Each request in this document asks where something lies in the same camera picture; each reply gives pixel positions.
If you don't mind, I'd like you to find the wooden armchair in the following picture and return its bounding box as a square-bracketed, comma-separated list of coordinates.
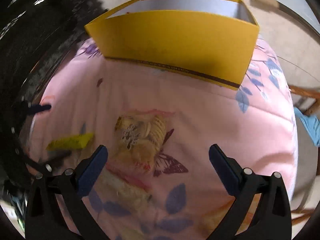
[289, 85, 319, 230]

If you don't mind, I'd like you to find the yellow stick snack packet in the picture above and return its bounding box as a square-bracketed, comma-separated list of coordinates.
[46, 133, 94, 151]

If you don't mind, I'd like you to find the blue cloth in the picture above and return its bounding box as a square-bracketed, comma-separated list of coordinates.
[294, 107, 320, 147]

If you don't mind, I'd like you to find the beige cookie snack packet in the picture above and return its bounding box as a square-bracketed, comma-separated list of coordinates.
[111, 110, 169, 173]

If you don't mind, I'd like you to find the pink floral tablecloth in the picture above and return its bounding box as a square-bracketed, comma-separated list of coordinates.
[28, 37, 297, 239]

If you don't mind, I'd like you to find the yellow cardboard box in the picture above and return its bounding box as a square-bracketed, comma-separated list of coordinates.
[85, 0, 259, 90]

